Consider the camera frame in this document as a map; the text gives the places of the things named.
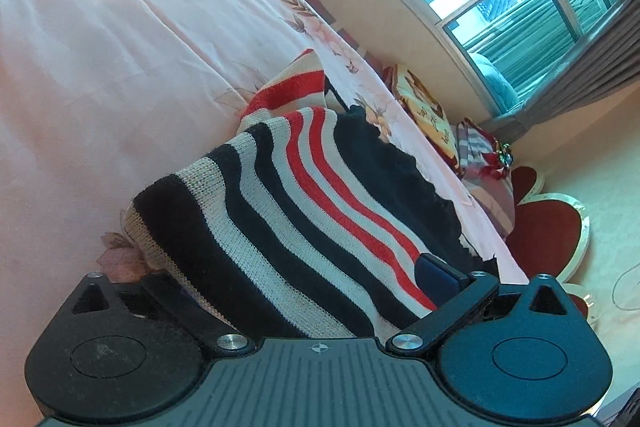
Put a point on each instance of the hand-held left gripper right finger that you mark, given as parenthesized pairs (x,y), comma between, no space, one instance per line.
(435,279)

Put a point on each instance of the grey curtain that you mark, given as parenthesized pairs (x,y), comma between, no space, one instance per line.
(590,77)

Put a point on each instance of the pink floral bed sheet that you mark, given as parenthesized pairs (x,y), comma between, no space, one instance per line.
(100,57)

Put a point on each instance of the yellow cartoon pillow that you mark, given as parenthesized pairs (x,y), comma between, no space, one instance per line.
(425,107)

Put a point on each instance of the striped knit sweater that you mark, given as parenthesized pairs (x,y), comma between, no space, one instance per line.
(300,217)

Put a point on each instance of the small colourful cloth bundle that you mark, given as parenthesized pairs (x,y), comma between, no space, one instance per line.
(502,155)

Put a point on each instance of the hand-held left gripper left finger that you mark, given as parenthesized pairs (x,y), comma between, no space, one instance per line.
(170,302)

